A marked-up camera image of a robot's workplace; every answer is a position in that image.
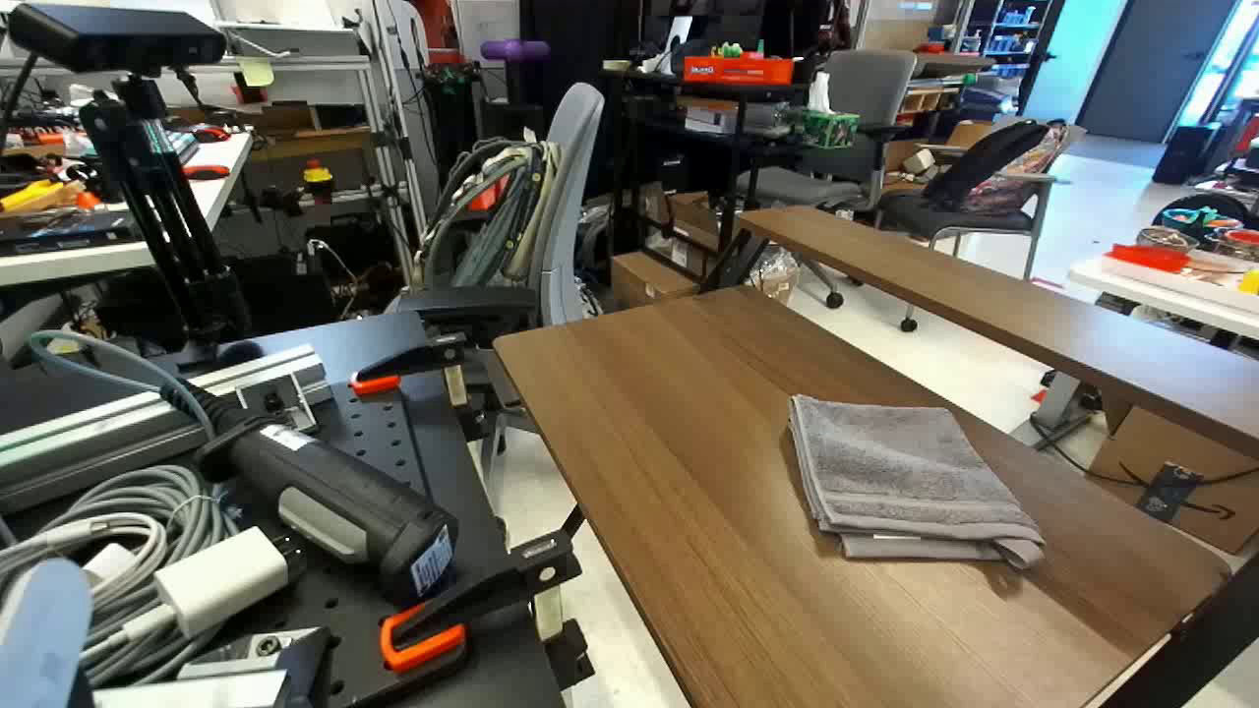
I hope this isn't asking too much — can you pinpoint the flat cardboard box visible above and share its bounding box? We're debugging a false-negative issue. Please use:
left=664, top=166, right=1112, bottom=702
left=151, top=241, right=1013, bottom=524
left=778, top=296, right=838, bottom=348
left=1086, top=404, right=1259, bottom=556

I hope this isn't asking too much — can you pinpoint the pale blue rounded object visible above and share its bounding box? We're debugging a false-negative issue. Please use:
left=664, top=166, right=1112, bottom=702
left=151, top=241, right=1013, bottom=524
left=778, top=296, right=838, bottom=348
left=0, top=557, right=95, bottom=708

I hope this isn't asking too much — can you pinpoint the aluminium extrusion rail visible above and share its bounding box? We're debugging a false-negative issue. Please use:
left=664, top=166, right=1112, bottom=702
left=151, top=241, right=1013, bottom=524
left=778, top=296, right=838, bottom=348
left=0, top=341, right=329, bottom=518

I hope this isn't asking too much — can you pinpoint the white power adapter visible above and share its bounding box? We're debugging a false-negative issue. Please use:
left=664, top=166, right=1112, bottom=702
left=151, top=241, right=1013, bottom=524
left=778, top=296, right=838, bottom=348
left=155, top=524, right=293, bottom=640

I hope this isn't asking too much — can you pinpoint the dark grey door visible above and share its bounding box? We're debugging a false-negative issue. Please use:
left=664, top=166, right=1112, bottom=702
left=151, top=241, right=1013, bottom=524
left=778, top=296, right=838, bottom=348
left=1074, top=0, right=1244, bottom=144

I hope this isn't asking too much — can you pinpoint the purple cylinder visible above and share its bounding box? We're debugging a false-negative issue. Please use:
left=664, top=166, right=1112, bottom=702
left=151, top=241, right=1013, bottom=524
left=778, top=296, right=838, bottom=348
left=478, top=35, right=554, bottom=65

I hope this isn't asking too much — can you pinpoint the large orange-handled black clamp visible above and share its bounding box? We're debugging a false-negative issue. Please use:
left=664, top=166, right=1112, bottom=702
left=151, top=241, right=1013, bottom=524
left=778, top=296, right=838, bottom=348
left=373, top=506, right=585, bottom=682

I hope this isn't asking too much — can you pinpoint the white workbench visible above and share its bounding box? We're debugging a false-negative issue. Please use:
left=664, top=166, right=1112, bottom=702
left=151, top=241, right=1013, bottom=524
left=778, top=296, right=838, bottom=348
left=0, top=128, right=256, bottom=291

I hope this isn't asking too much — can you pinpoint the black camera tripod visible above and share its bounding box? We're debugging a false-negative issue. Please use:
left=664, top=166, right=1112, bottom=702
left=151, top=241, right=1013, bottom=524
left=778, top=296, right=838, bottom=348
left=76, top=69, right=256, bottom=348

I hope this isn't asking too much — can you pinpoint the grey cable bundle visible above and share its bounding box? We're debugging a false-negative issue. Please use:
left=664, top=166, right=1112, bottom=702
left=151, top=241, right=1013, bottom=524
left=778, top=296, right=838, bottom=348
left=0, top=465, right=248, bottom=688

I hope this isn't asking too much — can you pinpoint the light grey office chair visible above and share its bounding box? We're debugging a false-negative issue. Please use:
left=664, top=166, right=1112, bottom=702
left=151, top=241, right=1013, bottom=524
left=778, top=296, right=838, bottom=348
left=390, top=77, right=610, bottom=345

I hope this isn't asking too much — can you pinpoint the black stereo camera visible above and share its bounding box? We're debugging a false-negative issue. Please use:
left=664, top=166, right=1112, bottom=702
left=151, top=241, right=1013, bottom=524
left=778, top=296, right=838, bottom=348
left=3, top=0, right=230, bottom=74

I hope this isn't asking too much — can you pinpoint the green white canister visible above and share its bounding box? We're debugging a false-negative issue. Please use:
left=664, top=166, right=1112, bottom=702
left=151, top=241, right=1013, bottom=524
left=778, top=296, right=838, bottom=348
left=798, top=105, right=861, bottom=151

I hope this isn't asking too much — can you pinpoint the small orange-tipped black clamp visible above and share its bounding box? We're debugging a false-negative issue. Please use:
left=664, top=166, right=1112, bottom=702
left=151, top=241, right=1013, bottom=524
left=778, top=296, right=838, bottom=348
left=348, top=329, right=479, bottom=404

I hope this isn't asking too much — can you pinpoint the long wooden side table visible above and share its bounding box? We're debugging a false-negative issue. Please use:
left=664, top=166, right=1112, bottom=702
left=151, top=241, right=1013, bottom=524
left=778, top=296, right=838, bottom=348
left=741, top=206, right=1259, bottom=455

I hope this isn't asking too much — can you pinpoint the black shelf cart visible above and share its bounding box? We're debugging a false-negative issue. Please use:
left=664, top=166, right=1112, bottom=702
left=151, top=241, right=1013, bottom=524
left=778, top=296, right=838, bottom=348
left=604, top=64, right=803, bottom=287

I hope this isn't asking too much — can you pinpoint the small brown cardboard box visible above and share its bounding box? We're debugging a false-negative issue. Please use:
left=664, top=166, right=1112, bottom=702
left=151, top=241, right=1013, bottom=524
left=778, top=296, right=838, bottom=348
left=608, top=249, right=706, bottom=313

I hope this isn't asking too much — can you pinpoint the white side table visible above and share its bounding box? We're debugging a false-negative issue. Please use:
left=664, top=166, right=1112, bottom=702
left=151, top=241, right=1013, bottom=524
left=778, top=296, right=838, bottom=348
left=1067, top=249, right=1259, bottom=345

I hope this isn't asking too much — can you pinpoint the black mesh chair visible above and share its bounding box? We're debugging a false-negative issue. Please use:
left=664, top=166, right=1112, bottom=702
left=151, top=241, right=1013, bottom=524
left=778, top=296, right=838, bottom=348
left=874, top=118, right=1074, bottom=287

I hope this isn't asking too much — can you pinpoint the teal cable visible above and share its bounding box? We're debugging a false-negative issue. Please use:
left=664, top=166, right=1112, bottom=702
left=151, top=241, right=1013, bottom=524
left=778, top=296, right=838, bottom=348
left=24, top=326, right=219, bottom=444

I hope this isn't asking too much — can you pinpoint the yellow tool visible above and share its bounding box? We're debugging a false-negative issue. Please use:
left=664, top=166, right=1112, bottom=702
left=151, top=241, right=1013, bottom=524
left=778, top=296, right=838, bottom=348
left=0, top=178, right=103, bottom=219

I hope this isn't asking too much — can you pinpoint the black bin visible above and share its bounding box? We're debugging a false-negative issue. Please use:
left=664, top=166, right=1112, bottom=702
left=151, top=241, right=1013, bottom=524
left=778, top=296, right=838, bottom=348
left=1153, top=123, right=1225, bottom=189

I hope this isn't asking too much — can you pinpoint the cable bundle on chair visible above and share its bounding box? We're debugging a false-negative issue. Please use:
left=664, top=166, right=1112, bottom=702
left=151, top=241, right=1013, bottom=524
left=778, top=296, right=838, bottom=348
left=408, top=133, right=564, bottom=291

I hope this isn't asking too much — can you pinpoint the grey fabric office chair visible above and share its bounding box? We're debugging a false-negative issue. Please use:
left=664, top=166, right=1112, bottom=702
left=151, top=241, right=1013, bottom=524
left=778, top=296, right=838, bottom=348
left=741, top=47, right=922, bottom=313

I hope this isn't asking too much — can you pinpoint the grey towel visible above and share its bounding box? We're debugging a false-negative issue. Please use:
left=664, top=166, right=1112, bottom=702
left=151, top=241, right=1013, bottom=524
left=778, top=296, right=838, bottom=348
left=785, top=389, right=1051, bottom=570

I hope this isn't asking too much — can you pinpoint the red flat object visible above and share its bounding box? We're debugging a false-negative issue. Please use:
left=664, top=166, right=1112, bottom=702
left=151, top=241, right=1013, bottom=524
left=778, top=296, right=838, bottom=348
left=1106, top=241, right=1195, bottom=276

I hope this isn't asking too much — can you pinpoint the orange box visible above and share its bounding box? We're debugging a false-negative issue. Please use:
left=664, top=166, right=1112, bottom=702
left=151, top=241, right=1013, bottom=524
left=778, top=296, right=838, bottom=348
left=681, top=50, right=798, bottom=92

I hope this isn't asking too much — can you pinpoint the black grey handheld device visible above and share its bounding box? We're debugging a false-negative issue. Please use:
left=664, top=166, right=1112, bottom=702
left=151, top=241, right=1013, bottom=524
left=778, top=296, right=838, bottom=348
left=192, top=422, right=459, bottom=604

